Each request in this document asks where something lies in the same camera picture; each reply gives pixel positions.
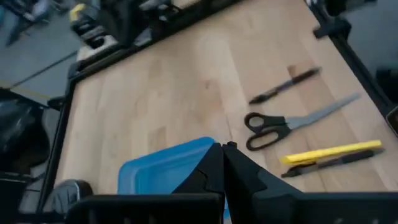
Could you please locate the black Pilot pen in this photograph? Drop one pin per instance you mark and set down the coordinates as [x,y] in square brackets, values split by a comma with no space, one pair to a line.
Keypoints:
[286,84]

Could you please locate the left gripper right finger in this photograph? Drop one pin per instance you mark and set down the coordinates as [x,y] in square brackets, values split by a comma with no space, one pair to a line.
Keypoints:
[273,208]

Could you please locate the yellow power plug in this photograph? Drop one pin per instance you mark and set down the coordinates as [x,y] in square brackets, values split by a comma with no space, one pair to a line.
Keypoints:
[77,12]

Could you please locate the black aluminium table frame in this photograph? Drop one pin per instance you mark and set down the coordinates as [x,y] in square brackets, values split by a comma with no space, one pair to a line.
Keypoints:
[59,130]

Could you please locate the blue pen black grip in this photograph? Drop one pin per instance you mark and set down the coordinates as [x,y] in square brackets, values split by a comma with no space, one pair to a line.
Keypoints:
[332,162]

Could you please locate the black table clamp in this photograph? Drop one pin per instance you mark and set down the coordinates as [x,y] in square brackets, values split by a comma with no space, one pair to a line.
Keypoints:
[332,28]

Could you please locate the blue plastic pencil box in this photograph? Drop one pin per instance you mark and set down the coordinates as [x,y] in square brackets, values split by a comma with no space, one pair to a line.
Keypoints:
[161,168]

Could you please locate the yellow highlighter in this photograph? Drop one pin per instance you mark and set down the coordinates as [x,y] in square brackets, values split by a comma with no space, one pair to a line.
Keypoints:
[329,152]

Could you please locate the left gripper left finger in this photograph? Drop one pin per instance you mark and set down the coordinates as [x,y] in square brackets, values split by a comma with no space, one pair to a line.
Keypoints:
[186,208]

